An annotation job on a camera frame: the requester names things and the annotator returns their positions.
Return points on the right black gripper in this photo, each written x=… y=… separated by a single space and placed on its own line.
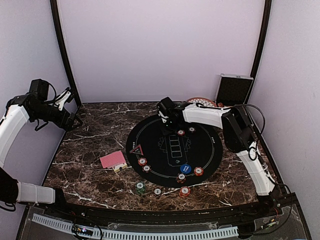
x=168 y=133

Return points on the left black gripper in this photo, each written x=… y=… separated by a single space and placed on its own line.
x=67 y=126

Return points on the red triangular all-in marker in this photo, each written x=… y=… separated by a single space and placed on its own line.
x=137 y=150

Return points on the red-backed playing card deck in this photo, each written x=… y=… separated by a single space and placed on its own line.
x=112 y=160

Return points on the red poker chip stack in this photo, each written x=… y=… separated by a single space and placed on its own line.
x=184 y=191

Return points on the orange black poker chip stack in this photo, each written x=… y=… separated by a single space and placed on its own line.
x=157 y=191

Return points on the green poker chip stack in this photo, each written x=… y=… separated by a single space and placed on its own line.
x=140 y=188

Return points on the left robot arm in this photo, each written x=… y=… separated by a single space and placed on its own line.
x=33 y=106

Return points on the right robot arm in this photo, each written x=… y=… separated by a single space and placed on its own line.
x=237 y=131

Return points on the patterned ceramic plate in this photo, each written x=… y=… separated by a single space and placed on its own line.
x=202 y=101

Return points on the round black poker mat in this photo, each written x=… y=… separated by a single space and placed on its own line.
x=166 y=153

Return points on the blue small blind button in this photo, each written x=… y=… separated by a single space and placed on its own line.
x=185 y=169

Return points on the aluminium poker chip case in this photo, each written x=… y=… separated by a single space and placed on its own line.
x=234 y=89

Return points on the yellow playing card box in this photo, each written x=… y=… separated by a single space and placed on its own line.
x=117 y=167

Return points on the left black frame post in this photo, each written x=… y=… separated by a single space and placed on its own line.
x=63 y=50

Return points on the black frame post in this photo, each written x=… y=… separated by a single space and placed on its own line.
x=63 y=50
x=262 y=37

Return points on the white slotted cable duct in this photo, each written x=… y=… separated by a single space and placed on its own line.
x=117 y=231

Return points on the right black frame post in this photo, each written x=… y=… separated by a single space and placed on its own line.
x=262 y=37

